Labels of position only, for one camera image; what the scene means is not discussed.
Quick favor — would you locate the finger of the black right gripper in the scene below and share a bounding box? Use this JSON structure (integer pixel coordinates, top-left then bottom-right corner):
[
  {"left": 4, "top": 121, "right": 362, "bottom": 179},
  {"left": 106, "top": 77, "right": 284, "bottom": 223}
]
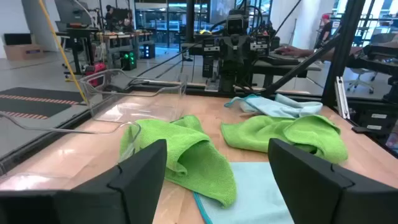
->
[
  {"left": 219, "top": 34, "right": 236, "bottom": 66},
  {"left": 235, "top": 34, "right": 252, "bottom": 66}
]

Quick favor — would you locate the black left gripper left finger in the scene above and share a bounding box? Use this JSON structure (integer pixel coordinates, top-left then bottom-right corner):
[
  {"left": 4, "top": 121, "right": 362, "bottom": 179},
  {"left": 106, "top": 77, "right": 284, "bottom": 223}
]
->
[{"left": 0, "top": 139, "right": 168, "bottom": 224}]

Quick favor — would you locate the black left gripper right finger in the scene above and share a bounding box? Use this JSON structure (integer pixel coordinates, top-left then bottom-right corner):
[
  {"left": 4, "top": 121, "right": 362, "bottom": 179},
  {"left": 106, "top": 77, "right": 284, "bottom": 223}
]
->
[{"left": 267, "top": 139, "right": 398, "bottom": 224}]

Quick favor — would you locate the light blue microfiber towel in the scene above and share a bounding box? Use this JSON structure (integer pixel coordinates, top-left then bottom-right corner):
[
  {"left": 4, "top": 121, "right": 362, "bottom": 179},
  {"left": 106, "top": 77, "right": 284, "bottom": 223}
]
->
[
  {"left": 192, "top": 161, "right": 295, "bottom": 224},
  {"left": 223, "top": 93, "right": 324, "bottom": 119}
]

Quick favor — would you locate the green microfiber towel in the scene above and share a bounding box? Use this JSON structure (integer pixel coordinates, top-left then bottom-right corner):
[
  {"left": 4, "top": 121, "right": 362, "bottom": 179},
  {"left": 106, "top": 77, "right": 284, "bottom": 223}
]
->
[
  {"left": 119, "top": 114, "right": 238, "bottom": 208},
  {"left": 220, "top": 114, "right": 349, "bottom": 165}
]

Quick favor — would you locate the black desk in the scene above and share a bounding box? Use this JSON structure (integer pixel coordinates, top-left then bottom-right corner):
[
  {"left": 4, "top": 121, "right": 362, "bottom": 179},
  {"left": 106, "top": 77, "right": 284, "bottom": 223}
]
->
[{"left": 251, "top": 51, "right": 323, "bottom": 88}]

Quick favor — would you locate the computer with blue lights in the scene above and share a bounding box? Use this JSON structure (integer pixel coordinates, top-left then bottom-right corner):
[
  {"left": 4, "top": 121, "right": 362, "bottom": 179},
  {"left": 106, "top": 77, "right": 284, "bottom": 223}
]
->
[{"left": 139, "top": 43, "right": 156, "bottom": 60}]

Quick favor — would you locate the clear plastic bin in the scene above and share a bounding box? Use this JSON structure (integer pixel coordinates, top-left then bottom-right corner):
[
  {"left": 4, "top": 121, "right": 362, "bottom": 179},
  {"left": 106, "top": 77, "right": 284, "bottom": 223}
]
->
[
  {"left": 79, "top": 68, "right": 188, "bottom": 124},
  {"left": 0, "top": 110, "right": 142, "bottom": 191}
]

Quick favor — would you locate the computer with green lights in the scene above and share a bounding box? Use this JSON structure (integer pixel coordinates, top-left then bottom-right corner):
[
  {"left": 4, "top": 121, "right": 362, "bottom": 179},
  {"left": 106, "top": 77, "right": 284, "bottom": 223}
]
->
[{"left": 120, "top": 49, "right": 138, "bottom": 72}]

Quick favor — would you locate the wooden workbench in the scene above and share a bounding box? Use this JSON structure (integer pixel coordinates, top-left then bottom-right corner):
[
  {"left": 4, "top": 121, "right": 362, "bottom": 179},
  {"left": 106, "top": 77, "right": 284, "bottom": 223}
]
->
[{"left": 99, "top": 30, "right": 155, "bottom": 68}]

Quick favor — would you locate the short silver aluminium bar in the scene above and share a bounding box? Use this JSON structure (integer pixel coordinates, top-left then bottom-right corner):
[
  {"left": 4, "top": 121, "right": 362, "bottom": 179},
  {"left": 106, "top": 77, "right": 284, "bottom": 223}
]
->
[{"left": 334, "top": 76, "right": 351, "bottom": 120}]

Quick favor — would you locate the red machine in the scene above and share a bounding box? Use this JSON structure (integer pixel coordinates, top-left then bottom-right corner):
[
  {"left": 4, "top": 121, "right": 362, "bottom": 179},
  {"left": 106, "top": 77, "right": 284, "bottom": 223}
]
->
[{"left": 84, "top": 62, "right": 107, "bottom": 87}]

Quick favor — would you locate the black mat with orange stripes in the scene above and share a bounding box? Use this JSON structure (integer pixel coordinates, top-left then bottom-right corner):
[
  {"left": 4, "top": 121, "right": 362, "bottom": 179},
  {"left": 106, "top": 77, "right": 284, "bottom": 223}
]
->
[{"left": 0, "top": 86, "right": 89, "bottom": 121}]

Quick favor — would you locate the black workbench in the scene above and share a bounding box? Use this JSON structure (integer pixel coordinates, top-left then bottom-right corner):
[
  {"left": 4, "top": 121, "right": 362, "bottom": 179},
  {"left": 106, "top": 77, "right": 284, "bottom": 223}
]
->
[{"left": 55, "top": 26, "right": 105, "bottom": 75}]

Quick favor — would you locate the brown cardboard box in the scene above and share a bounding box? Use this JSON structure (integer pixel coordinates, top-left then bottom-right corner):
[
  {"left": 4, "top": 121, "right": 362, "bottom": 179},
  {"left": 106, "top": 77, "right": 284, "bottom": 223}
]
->
[{"left": 2, "top": 43, "right": 45, "bottom": 62}]

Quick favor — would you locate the small black box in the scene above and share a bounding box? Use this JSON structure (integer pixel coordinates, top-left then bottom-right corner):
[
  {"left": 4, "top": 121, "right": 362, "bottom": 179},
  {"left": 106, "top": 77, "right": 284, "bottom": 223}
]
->
[{"left": 3, "top": 32, "right": 32, "bottom": 47}]

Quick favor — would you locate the black bracket with white labels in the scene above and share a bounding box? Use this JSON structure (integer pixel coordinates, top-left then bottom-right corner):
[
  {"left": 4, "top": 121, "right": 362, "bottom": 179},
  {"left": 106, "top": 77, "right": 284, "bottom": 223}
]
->
[{"left": 351, "top": 107, "right": 398, "bottom": 135}]

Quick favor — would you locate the black clamp mount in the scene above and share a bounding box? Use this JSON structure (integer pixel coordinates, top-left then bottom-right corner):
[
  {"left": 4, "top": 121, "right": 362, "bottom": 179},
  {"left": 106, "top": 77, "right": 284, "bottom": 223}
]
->
[{"left": 382, "top": 74, "right": 398, "bottom": 103}]

